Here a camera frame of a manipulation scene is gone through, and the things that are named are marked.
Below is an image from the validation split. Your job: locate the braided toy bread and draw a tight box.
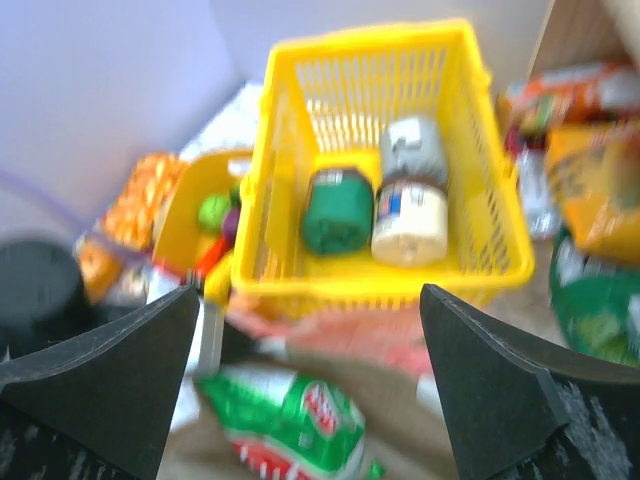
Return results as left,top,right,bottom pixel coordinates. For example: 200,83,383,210
98,152,187,251

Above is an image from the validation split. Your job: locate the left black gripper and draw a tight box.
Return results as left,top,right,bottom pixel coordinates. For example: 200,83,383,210
1,239,94,355

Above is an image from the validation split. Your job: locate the pink plastic grocery bag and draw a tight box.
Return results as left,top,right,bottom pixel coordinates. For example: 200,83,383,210
226,294,433,377

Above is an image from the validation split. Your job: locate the green toilet paper roll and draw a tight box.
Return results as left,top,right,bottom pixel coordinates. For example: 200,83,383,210
301,167,374,256

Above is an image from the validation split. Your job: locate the silver snack packet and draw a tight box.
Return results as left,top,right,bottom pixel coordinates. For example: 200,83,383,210
516,149,562,241

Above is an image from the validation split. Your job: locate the toy purple onion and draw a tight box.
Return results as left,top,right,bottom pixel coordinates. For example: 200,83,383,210
221,207,241,245

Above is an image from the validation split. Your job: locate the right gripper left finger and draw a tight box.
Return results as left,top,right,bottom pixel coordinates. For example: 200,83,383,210
1,287,200,479

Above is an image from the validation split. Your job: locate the small yellow plastic bin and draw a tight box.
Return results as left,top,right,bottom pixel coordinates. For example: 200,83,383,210
151,149,256,306

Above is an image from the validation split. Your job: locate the green Chuba chips bag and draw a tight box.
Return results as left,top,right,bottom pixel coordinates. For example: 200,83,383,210
196,365,386,479

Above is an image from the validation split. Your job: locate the large yellow shopping basket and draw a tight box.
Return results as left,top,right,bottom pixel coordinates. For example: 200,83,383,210
231,18,535,319

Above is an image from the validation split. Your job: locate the red snack bag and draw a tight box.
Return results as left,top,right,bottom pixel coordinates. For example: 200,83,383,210
231,438,316,480

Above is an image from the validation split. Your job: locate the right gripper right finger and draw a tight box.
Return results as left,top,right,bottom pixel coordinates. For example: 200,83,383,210
420,284,639,479

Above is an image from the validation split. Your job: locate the brown burlap tote bag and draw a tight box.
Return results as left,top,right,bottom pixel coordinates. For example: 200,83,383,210
158,351,458,479

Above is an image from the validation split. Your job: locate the orange snack packet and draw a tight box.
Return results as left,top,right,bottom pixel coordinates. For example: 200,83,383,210
496,62,639,135

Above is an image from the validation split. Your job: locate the toy green cabbage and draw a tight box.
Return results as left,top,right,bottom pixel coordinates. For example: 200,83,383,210
197,193,233,232

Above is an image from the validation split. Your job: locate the yellow snack bag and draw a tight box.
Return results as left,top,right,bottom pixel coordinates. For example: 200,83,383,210
545,120,639,265

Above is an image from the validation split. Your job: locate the green snack bag lower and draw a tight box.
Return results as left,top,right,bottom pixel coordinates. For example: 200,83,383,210
549,227,639,367

